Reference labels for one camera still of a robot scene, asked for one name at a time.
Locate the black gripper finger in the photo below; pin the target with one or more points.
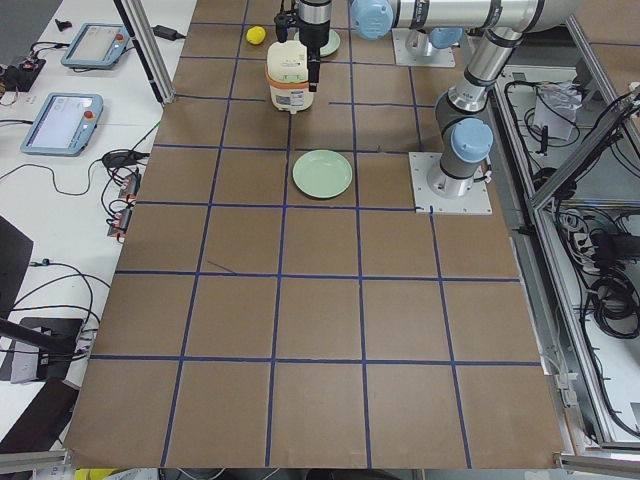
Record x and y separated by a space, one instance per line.
313 69

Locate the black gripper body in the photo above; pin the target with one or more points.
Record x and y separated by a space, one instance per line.
314 34

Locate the white rice cooker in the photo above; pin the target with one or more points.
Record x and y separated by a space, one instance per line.
287 76

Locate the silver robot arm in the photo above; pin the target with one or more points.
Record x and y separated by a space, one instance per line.
504 23
467 139

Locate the green plate near arm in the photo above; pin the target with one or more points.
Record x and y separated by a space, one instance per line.
331 37
322 174

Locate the yellow toy bell pepper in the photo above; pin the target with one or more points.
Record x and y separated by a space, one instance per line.
256 35

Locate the black power adapter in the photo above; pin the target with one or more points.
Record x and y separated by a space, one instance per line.
167 33

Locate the upper teach pendant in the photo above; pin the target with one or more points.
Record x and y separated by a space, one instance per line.
96 46

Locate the teach pendant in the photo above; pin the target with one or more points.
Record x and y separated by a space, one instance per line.
96 46
64 125

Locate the lower teach pendant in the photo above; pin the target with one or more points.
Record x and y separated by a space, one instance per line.
64 125

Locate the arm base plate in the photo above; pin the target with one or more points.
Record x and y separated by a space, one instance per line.
426 48
436 193

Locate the aluminium frame post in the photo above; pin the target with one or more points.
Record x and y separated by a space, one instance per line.
137 25

